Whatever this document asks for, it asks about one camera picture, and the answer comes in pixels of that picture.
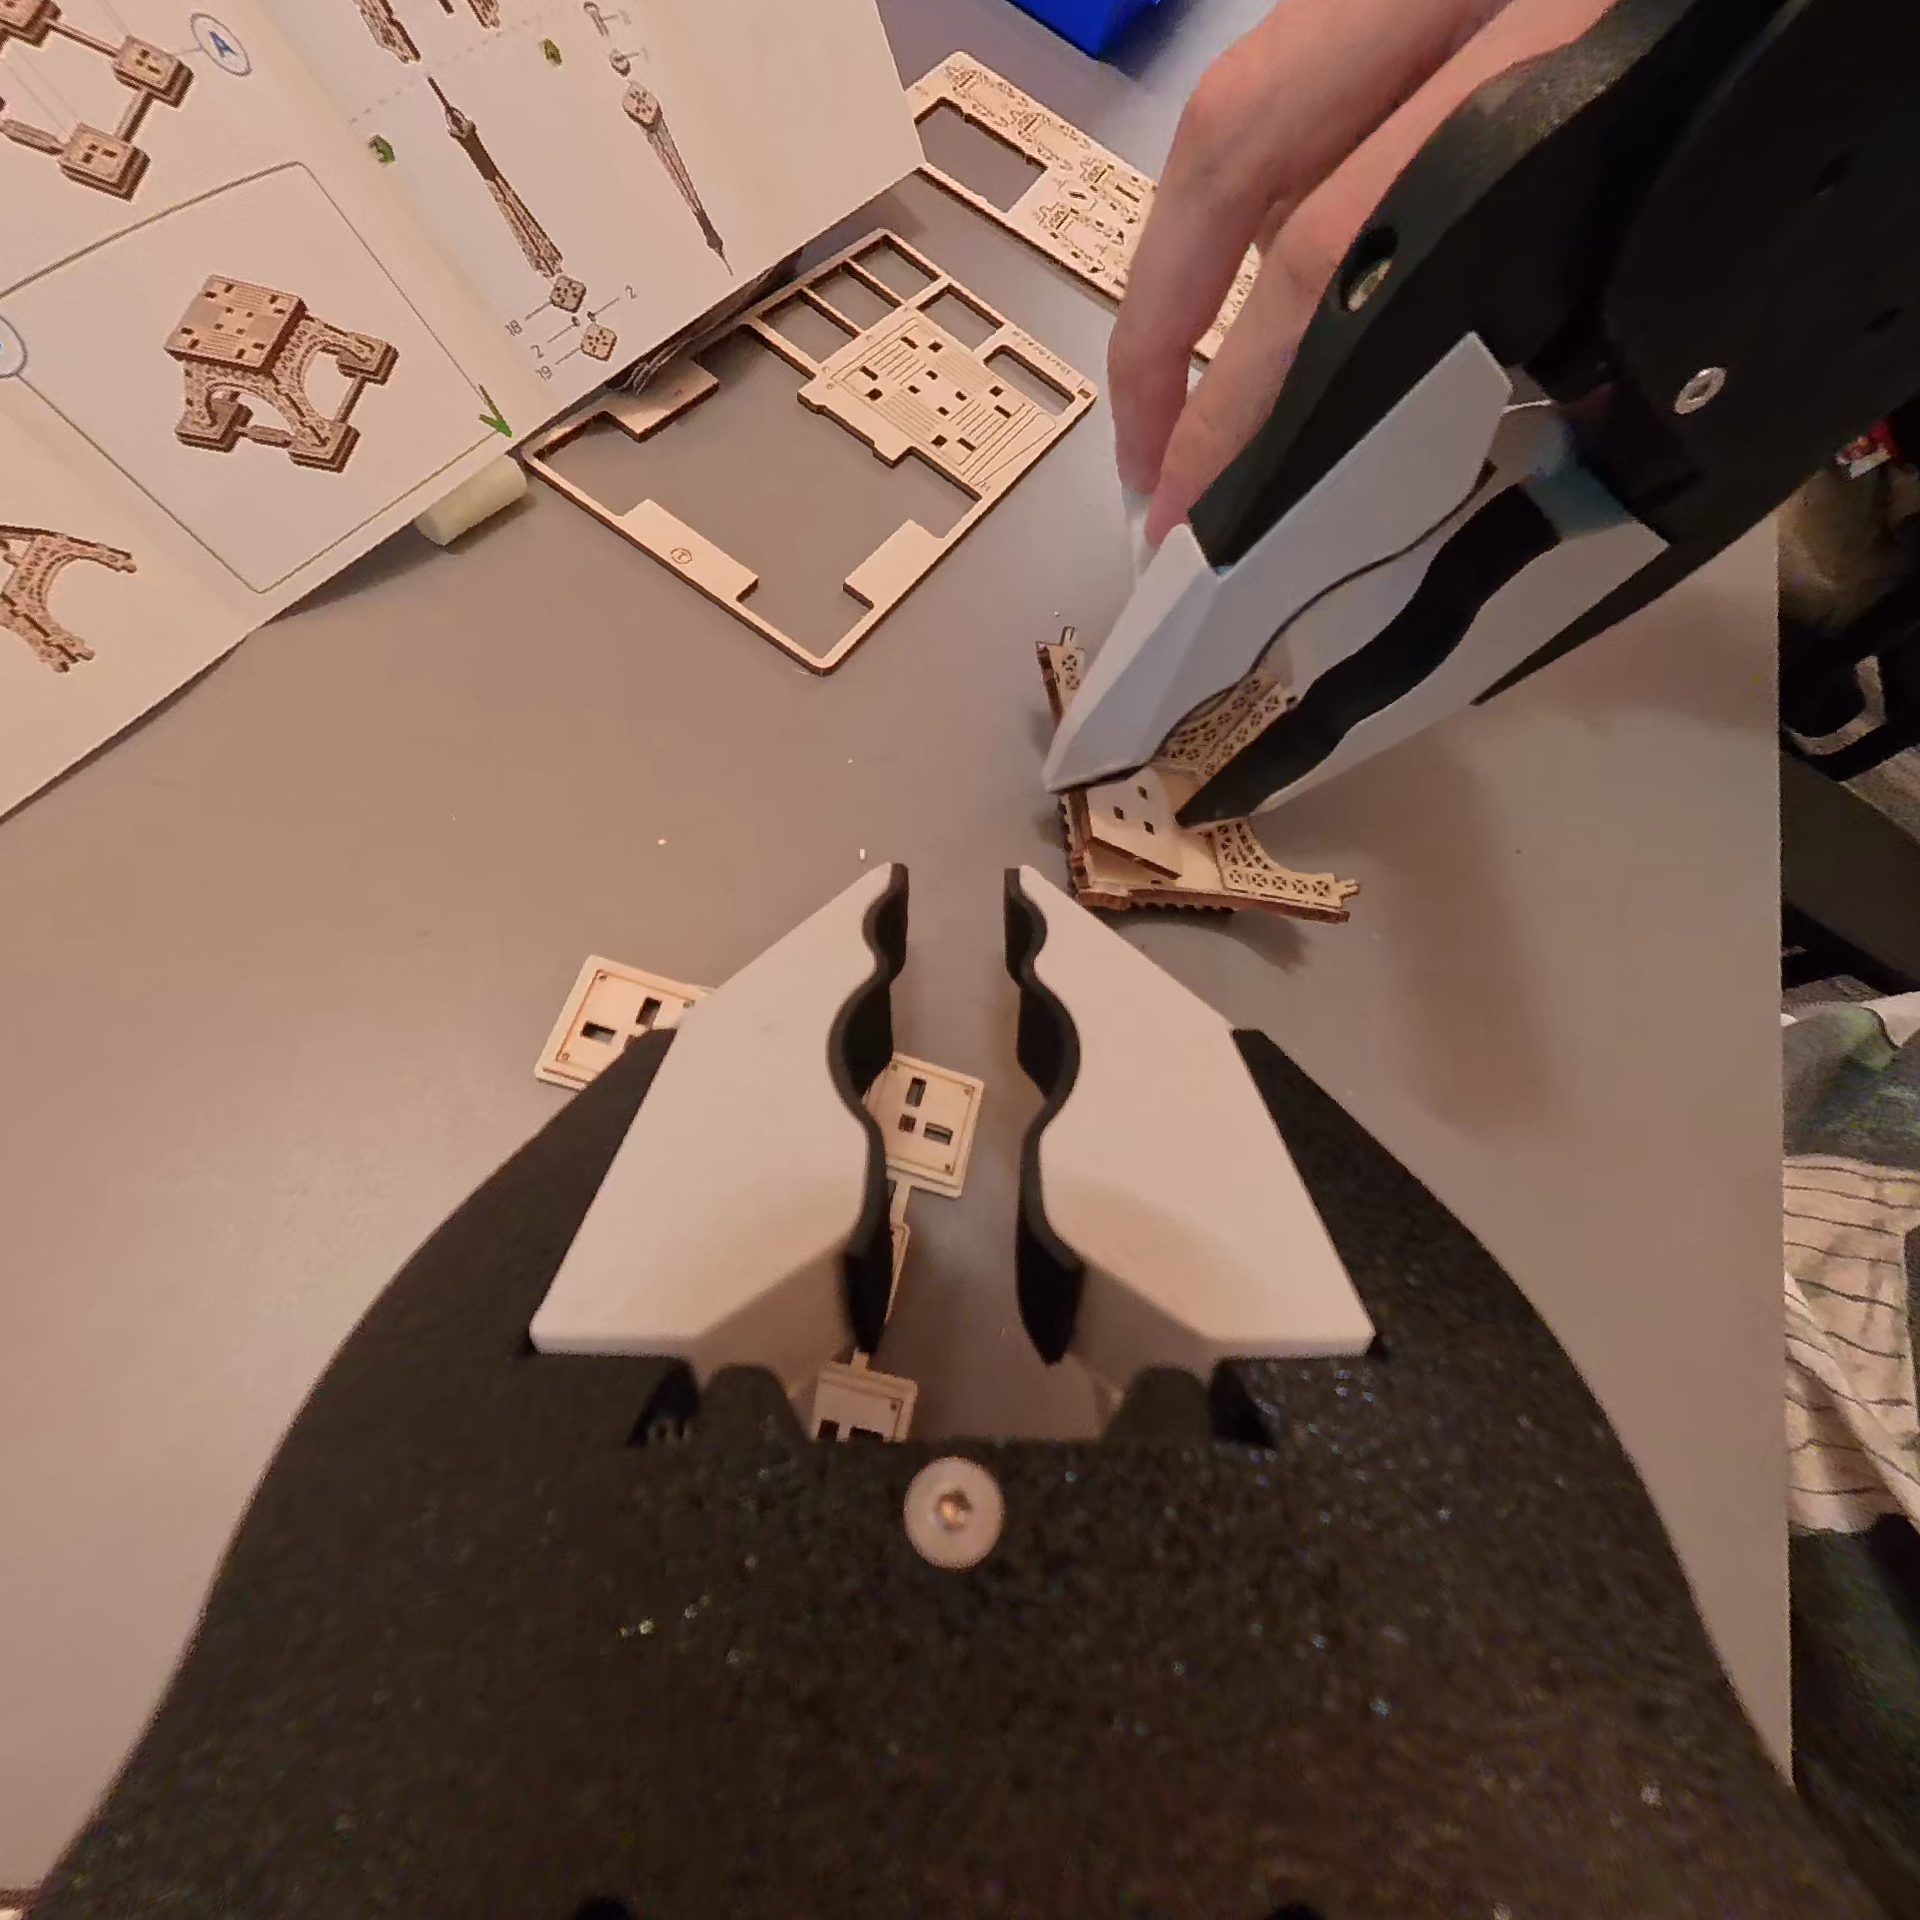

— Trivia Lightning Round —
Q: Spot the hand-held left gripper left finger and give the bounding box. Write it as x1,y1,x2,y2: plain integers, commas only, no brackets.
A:
526,862,914,1374

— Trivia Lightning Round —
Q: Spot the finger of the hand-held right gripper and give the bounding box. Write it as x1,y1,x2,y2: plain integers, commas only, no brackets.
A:
1174,450,1670,829
1043,336,1518,793

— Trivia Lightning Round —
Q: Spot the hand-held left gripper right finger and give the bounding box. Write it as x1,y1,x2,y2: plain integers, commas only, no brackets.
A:
1001,863,1378,1389

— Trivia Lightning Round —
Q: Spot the wooden lattice tower base model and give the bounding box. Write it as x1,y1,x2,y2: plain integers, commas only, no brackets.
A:
1035,622,1360,917

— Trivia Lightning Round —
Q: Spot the grey desk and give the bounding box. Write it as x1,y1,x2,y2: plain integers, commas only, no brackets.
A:
0,0,1794,1862

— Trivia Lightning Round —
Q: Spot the person's right hand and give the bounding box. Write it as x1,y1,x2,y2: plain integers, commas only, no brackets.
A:
1112,0,1619,547

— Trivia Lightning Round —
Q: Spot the wooden cross connector piece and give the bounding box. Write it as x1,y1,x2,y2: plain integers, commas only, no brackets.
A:
536,955,988,1445

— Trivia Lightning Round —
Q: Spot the mostly empty wooden puzzle sheet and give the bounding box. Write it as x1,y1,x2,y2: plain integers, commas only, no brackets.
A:
516,227,1100,671

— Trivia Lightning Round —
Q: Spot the wooden sheet with lattice parts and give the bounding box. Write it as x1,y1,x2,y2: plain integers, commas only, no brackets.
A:
902,48,1268,360

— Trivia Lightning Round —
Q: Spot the blue plastic box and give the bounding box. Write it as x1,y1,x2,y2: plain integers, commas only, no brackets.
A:
1053,0,1204,56

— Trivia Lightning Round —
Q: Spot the paper instruction sheet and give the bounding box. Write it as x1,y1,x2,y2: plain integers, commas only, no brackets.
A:
0,0,928,823

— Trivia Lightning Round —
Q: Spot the black desk frame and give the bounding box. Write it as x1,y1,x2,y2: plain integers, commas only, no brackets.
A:
1784,736,1920,992

